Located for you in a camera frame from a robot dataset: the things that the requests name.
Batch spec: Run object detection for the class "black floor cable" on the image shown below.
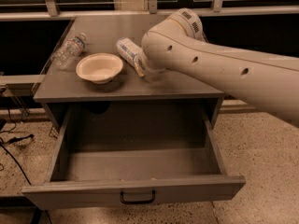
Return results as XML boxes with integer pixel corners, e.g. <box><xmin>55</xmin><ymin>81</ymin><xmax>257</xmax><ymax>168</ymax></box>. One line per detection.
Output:
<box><xmin>0</xmin><ymin>103</ymin><xmax>36</xmax><ymax>186</ymax></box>

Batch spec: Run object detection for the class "white paper bowl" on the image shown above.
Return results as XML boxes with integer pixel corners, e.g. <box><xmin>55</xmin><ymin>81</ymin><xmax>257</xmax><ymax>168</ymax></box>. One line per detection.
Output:
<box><xmin>76</xmin><ymin>53</ymin><xmax>123</xmax><ymax>84</ymax></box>

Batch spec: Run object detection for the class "metal window railing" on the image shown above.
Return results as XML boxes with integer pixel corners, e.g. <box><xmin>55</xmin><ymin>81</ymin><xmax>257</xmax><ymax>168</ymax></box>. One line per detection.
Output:
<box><xmin>0</xmin><ymin>0</ymin><xmax>299</xmax><ymax>21</ymax></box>

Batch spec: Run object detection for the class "open grey top drawer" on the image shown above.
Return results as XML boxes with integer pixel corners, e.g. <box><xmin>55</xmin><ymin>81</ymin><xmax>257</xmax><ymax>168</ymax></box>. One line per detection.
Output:
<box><xmin>22</xmin><ymin>100</ymin><xmax>246</xmax><ymax>209</ymax></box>

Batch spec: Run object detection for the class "clear crumpled water bottle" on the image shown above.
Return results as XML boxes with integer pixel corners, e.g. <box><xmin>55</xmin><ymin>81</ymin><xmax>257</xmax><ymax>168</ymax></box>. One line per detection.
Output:
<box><xmin>51</xmin><ymin>33</ymin><xmax>86</xmax><ymax>70</ymax></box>

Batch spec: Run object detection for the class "grey metal cabinet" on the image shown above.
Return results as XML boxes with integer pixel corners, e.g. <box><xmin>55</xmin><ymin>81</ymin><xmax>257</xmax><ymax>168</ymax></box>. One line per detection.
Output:
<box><xmin>34</xmin><ymin>14</ymin><xmax>224</xmax><ymax>127</ymax></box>

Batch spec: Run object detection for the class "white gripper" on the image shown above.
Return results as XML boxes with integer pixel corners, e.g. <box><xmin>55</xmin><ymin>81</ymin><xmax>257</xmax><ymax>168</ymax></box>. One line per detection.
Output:
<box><xmin>134</xmin><ymin>49</ymin><xmax>164</xmax><ymax>77</ymax></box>

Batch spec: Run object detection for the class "blue label plastic bottle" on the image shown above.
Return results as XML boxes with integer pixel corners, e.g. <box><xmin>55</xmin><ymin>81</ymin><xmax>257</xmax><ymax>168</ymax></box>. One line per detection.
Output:
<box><xmin>116</xmin><ymin>37</ymin><xmax>144</xmax><ymax>77</ymax></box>

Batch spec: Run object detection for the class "black drawer handle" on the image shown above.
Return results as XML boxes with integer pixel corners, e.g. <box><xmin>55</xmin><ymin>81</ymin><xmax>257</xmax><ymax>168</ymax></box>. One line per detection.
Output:
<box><xmin>120</xmin><ymin>190</ymin><xmax>156</xmax><ymax>205</ymax></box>

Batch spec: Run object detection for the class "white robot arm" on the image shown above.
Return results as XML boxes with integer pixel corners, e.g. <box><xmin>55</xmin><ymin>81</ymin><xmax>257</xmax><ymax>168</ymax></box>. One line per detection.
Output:
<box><xmin>141</xmin><ymin>8</ymin><xmax>299</xmax><ymax>127</ymax></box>

